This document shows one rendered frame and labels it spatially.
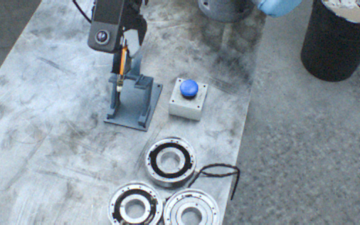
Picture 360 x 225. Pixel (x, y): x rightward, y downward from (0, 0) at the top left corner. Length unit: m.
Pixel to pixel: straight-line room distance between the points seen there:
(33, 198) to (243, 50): 0.60
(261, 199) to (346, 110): 0.60
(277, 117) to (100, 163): 1.17
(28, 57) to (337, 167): 1.31
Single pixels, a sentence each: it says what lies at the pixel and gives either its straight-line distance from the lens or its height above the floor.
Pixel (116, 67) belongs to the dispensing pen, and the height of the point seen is 0.99.
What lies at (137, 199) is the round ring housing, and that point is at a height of 0.83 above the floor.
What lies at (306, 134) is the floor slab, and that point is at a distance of 1.95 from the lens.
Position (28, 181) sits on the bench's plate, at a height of 0.80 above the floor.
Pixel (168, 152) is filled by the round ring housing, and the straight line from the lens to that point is 0.90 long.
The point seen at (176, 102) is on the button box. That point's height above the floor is 0.85.
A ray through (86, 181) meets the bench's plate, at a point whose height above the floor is 0.80.
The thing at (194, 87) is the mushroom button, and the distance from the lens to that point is 0.92.
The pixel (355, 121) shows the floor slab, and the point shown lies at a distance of 2.06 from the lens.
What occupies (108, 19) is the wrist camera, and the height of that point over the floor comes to 1.15.
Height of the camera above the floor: 1.63
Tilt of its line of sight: 57 degrees down
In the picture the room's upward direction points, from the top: 1 degrees clockwise
